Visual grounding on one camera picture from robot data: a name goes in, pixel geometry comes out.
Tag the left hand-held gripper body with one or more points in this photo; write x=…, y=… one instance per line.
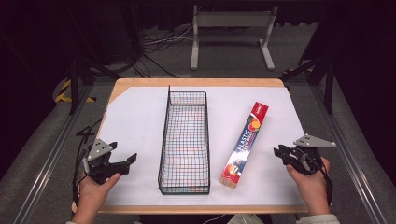
x=104, y=169

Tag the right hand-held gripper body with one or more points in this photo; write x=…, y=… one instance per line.
x=306, y=158

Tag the red plastic wrap box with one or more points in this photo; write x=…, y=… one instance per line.
x=244, y=146

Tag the person's left hand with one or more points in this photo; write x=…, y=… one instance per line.
x=93, y=191

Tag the person's right hand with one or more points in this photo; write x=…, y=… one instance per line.
x=309, y=186

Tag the white paper sheet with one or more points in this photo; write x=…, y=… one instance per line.
x=137, y=124

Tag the black metal stand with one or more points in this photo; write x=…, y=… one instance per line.
x=328, y=87
x=74, y=84

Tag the yellow black hazard tape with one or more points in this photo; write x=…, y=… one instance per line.
x=63, y=91

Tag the white metal stand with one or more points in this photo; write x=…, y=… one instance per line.
x=233, y=19

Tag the aluminium rail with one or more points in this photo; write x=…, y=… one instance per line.
x=49, y=158
x=348, y=149

